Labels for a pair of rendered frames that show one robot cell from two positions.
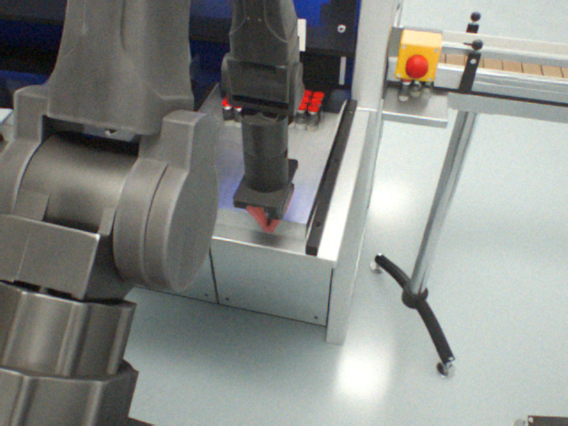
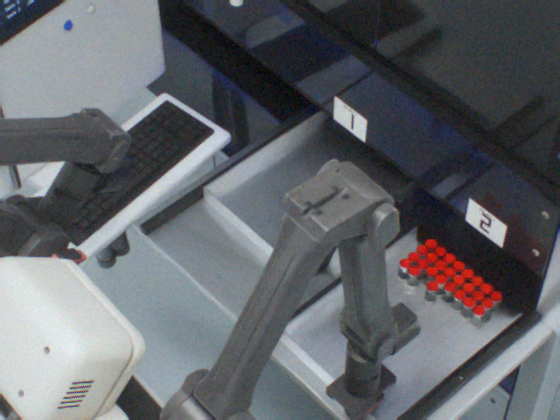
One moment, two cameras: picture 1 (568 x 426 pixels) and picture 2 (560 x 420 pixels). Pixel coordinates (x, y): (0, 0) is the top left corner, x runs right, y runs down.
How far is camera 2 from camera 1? 138 cm
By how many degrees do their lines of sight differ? 23
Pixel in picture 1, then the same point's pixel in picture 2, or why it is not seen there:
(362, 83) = (547, 304)
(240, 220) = not seen: hidden behind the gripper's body
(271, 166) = (357, 383)
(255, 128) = (350, 357)
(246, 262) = not seen: hidden behind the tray
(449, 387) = not seen: outside the picture
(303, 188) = (418, 388)
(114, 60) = (219, 394)
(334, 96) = (530, 292)
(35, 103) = (192, 383)
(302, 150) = (446, 345)
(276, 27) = (364, 326)
